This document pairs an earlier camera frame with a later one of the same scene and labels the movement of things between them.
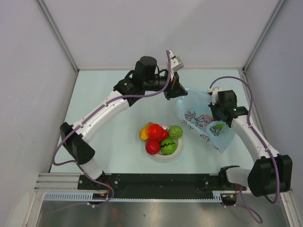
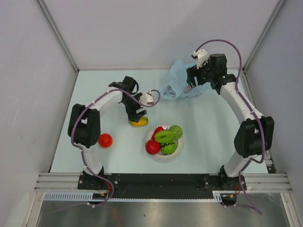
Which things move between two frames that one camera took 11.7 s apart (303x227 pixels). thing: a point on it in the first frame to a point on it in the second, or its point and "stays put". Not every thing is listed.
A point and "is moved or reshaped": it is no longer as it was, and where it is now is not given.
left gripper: [174, 89] to [132, 115]
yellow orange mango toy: [144, 134] to [143, 121]
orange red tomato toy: [155, 132] to [105, 140]
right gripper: [212, 107] to [193, 72]
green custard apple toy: [175, 132] stays put
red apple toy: [152, 147] stays put
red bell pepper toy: [164, 134] to [157, 130]
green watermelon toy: [168, 146] stays put
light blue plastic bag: [195, 113] is moved or reshaped
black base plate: [158, 186] stays put
